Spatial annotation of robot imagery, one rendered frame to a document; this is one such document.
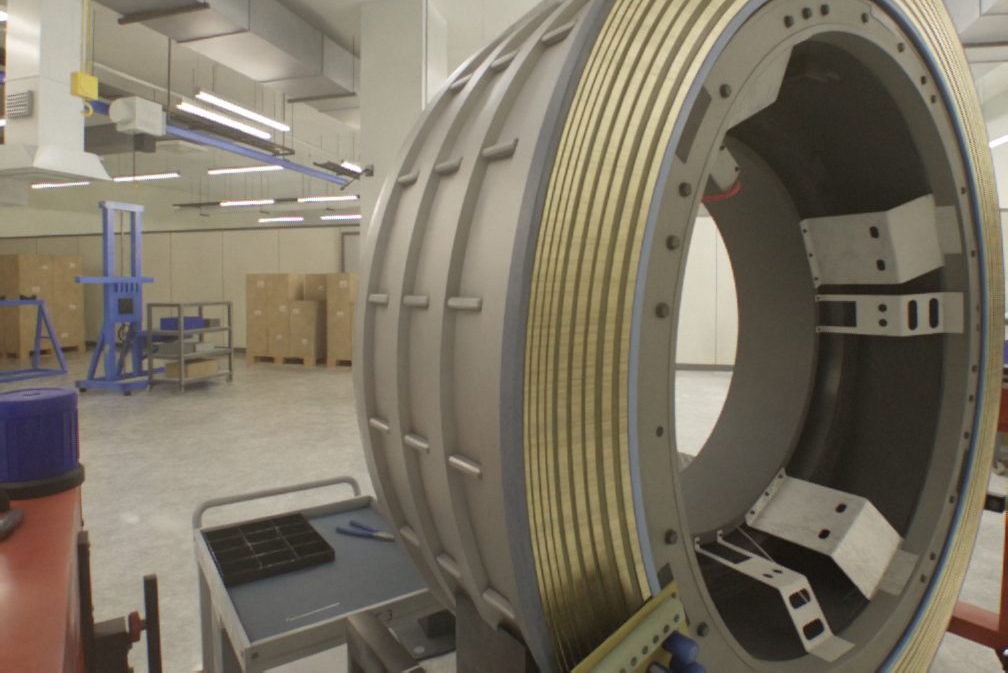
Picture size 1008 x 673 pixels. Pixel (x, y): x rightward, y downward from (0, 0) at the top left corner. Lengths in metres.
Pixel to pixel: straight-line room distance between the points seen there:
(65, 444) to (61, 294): 11.70
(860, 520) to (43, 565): 1.34
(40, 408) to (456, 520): 0.61
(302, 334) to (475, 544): 8.71
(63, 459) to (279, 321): 8.62
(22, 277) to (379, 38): 7.87
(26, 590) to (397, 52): 6.13
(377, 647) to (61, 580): 0.33
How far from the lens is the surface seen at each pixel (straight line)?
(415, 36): 6.54
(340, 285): 9.00
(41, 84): 4.85
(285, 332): 9.57
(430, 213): 0.80
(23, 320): 12.36
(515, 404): 0.51
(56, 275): 12.69
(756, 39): 0.86
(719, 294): 8.89
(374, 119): 6.46
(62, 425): 1.06
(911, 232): 1.52
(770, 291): 1.62
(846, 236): 1.52
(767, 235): 1.56
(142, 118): 6.57
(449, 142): 0.83
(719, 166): 0.90
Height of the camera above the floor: 1.27
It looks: 1 degrees down
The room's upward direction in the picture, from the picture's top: straight up
